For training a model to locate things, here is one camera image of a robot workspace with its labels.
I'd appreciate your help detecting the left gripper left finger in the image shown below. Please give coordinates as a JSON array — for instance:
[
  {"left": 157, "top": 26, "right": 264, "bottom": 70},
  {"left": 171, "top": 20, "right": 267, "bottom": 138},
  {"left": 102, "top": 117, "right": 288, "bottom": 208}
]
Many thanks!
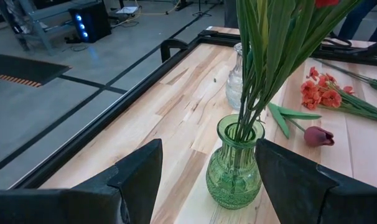
[{"left": 0, "top": 138, "right": 164, "bottom": 224}]

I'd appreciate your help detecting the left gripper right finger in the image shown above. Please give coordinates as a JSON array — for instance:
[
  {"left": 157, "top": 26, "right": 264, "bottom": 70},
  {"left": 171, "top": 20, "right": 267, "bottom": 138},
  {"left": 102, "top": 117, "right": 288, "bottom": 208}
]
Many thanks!
[{"left": 255, "top": 138, "right": 377, "bottom": 224}]

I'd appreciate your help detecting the dark red tulip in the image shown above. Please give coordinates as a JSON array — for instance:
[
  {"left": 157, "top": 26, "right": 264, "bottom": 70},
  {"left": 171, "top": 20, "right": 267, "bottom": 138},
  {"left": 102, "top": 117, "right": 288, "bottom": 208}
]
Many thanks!
[{"left": 267, "top": 101, "right": 335, "bottom": 148}]

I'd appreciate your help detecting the orange flower bunch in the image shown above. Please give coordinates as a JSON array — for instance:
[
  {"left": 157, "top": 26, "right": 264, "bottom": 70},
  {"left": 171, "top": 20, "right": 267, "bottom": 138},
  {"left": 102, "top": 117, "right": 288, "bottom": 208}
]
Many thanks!
[{"left": 300, "top": 66, "right": 377, "bottom": 124}]

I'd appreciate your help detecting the green glass vase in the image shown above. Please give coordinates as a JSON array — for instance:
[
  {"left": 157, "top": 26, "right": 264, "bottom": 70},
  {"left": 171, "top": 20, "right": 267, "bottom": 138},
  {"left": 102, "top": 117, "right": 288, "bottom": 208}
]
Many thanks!
[{"left": 205, "top": 113, "right": 266, "bottom": 210}]

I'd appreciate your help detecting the clear glass vase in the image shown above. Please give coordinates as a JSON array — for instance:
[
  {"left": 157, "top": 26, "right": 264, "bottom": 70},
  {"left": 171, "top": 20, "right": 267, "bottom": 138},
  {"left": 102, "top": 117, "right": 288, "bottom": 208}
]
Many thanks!
[{"left": 225, "top": 42, "right": 248, "bottom": 110}]

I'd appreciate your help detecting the black mat with orange stripes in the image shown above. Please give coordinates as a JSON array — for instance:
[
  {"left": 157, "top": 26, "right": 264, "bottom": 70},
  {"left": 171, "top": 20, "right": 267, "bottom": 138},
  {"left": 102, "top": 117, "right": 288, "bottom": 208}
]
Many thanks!
[{"left": 0, "top": 54, "right": 73, "bottom": 88}]

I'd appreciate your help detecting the computer tower with blue lights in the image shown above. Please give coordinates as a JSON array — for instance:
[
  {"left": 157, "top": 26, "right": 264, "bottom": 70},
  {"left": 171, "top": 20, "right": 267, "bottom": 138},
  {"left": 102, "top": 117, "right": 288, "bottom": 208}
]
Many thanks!
[{"left": 68, "top": 1, "right": 113, "bottom": 44}]

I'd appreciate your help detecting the white flat box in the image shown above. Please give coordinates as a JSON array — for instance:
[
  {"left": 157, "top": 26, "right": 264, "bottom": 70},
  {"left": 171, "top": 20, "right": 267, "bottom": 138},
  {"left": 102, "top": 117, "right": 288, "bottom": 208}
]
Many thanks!
[{"left": 115, "top": 6, "right": 139, "bottom": 15}]

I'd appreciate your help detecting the person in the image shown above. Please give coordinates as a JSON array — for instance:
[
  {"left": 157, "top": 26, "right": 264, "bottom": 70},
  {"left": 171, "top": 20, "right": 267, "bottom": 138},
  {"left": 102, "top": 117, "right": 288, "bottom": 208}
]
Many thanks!
[{"left": 337, "top": 0, "right": 377, "bottom": 43}]

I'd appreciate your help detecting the grey metal rack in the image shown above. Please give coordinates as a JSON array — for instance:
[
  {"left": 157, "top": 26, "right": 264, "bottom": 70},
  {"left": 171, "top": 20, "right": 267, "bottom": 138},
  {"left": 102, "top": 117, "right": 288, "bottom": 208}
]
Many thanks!
[{"left": 0, "top": 0, "right": 71, "bottom": 57}]

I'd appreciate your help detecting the black metal table frame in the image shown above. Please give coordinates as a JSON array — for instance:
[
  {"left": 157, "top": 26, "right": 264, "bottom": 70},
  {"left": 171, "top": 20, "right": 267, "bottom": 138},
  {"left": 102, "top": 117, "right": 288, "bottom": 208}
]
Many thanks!
[{"left": 7, "top": 28, "right": 377, "bottom": 190}]

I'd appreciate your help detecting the black arched bracket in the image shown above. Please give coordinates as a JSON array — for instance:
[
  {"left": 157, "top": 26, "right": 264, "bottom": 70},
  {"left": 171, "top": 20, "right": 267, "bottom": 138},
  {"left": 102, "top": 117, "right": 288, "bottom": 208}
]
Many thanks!
[{"left": 159, "top": 38, "right": 190, "bottom": 63}]

